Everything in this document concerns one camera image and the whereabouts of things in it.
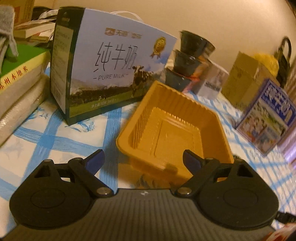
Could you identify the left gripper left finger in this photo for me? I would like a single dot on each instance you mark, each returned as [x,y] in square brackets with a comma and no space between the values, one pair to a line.
[84,171]

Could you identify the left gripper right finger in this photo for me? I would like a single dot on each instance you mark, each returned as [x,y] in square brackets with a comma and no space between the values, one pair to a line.
[201,169]

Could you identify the yellow plastic tray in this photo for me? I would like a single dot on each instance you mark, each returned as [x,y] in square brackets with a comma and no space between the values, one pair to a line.
[164,125]

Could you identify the blue checkered bed sheet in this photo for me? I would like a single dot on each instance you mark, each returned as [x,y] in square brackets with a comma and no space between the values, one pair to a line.
[45,135]

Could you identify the small blue milk carton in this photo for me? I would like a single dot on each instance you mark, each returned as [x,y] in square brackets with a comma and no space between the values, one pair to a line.
[267,118]

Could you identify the bottom black food bowl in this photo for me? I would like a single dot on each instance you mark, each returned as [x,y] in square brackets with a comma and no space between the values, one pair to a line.
[178,82]

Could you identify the black food bowl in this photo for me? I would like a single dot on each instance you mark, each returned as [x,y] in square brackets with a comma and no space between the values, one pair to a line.
[189,66]
[195,45]
[178,82]

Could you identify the small white product box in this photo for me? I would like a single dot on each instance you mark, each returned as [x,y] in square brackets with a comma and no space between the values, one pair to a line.
[211,81]

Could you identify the brown cardboard box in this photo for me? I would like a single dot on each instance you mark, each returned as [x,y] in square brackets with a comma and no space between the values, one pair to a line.
[245,80]

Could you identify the middle black food bowl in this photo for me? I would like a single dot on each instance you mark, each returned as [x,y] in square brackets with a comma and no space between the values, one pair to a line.
[189,66]

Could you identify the large pure milk carton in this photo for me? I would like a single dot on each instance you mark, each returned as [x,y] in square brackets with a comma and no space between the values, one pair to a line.
[102,61]

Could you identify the top black food bowl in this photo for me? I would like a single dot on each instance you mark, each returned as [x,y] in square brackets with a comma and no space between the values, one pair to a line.
[195,45]

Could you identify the yellow plastic bag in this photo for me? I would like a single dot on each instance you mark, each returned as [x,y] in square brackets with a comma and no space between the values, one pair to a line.
[269,61]

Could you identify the stack of papers books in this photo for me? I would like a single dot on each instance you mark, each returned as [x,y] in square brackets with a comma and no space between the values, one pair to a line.
[39,29]

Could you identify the grey cloth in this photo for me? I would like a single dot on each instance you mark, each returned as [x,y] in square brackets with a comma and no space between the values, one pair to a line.
[7,31]

